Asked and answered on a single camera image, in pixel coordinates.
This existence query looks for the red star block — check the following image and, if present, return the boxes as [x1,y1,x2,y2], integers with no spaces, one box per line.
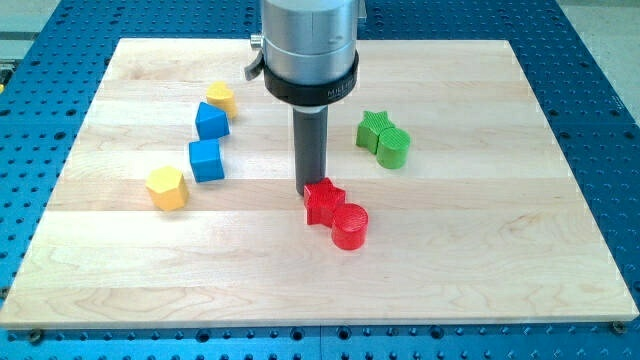
[303,178,346,227]

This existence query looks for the blue triangular block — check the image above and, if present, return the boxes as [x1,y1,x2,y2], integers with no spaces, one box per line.
[195,102,230,140]

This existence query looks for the green cylinder block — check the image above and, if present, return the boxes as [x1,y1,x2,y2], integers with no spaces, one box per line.
[376,128,411,169]

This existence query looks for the red cylinder block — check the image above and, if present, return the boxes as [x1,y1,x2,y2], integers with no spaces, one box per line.
[331,203,369,251]

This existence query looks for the green star block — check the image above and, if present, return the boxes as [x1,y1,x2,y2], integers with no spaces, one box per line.
[355,110,394,154]

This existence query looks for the blue cube block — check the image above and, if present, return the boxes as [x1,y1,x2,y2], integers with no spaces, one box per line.
[189,139,225,183]

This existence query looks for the yellow hexagon block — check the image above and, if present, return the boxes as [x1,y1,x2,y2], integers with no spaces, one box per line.
[145,166,189,211]

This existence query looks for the blue perforated metal base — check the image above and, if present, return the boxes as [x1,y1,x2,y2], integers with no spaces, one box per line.
[1,0,639,359]

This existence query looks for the light wooden board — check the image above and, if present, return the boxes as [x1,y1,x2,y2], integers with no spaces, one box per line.
[1,38,638,329]

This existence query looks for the yellow heart block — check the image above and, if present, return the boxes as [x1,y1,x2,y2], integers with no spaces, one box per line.
[205,81,238,119]

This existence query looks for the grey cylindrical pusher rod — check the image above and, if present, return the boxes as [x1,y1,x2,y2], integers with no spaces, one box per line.
[292,106,328,195]

